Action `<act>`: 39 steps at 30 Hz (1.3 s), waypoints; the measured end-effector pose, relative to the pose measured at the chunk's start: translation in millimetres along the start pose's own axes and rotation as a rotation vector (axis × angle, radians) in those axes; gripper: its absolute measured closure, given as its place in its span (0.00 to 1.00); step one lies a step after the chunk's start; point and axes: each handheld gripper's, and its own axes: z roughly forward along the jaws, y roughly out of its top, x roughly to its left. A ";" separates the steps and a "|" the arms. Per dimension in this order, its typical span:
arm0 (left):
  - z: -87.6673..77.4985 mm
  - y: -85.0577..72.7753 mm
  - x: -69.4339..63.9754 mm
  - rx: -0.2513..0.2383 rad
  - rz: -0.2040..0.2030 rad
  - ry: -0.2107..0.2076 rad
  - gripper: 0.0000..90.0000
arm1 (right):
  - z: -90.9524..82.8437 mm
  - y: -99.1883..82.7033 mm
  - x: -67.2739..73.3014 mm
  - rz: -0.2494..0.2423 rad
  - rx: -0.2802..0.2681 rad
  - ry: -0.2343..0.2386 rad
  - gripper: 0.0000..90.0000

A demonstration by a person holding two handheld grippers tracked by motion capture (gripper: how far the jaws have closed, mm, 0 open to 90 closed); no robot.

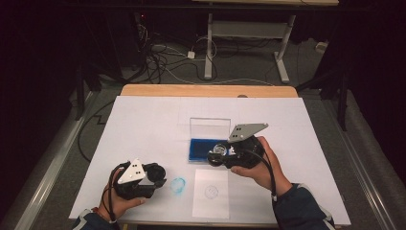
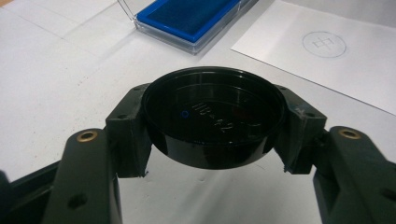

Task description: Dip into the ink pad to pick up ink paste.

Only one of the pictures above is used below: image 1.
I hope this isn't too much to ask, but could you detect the aluminium rail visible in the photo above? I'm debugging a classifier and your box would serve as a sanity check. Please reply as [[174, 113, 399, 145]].
[[322, 99, 396, 230], [0, 92, 97, 230]]

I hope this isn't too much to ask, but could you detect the small white paper sheet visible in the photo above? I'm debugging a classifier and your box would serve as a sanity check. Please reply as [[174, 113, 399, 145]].
[[192, 168, 230, 220]]

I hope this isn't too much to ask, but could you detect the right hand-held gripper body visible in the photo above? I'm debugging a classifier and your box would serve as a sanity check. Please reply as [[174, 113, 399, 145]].
[[223, 123, 269, 170]]

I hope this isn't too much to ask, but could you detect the bundle of floor cables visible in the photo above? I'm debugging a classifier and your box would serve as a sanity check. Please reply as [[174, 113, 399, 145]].
[[137, 25, 218, 84]]

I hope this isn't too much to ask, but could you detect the large white table cover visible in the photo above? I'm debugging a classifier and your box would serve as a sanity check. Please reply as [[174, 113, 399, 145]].
[[68, 95, 352, 226]]

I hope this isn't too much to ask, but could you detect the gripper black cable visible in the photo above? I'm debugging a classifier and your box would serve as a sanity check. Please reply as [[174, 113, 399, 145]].
[[101, 162, 130, 224], [243, 148, 279, 201]]

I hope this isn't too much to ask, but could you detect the stamp with clear knob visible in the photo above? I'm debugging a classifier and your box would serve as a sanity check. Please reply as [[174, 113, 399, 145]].
[[207, 143, 229, 168]]

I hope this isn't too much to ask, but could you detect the black metal stand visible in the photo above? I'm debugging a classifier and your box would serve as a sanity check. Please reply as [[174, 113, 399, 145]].
[[296, 63, 350, 132], [75, 63, 103, 122]]

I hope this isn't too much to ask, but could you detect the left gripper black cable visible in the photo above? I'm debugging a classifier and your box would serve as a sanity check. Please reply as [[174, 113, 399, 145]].
[[101, 162, 130, 224]]

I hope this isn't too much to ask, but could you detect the blue ink pad clear case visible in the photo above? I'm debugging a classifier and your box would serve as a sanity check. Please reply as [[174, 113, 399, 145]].
[[188, 117, 232, 165]]

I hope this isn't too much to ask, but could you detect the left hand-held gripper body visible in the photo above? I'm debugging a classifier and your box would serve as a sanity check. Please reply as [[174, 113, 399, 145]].
[[113, 157, 157, 200]]

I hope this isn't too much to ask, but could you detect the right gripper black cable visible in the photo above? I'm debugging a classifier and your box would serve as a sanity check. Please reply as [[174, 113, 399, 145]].
[[243, 148, 279, 201]]

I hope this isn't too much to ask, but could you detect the person's left hand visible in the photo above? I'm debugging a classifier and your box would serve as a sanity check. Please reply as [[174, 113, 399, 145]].
[[97, 168, 147, 222]]

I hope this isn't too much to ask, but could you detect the black floor cable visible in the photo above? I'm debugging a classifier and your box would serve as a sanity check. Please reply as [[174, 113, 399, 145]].
[[77, 100, 116, 162]]

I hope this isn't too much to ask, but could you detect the person's right hand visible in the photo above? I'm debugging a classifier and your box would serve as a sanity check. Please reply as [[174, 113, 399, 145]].
[[230, 136, 293, 197]]

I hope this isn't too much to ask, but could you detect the white metal desk frame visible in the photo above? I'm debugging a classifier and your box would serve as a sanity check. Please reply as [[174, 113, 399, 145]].
[[204, 12, 296, 84]]

